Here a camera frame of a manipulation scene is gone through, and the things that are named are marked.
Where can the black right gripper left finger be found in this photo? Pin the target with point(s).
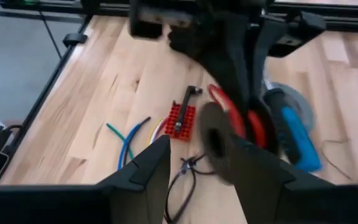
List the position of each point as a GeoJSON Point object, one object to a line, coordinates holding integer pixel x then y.
{"type": "Point", "coordinates": [135, 193]}

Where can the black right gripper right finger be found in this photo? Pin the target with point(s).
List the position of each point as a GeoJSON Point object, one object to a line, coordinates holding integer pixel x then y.
{"type": "Point", "coordinates": [275, 199]}

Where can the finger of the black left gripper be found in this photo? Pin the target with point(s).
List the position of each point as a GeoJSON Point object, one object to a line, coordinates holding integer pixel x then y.
{"type": "Point", "coordinates": [225, 62]}
{"type": "Point", "coordinates": [263, 49]}

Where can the clear safety glasses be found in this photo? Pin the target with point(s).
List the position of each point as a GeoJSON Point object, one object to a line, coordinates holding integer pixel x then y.
{"type": "Point", "coordinates": [186, 165]}

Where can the red bit holder block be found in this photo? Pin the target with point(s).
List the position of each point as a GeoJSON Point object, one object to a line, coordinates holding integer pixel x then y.
{"type": "Point", "coordinates": [174, 124]}

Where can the grey duct tape roll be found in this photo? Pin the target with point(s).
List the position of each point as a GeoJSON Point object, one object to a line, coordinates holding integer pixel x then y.
{"type": "Point", "coordinates": [303, 102]}

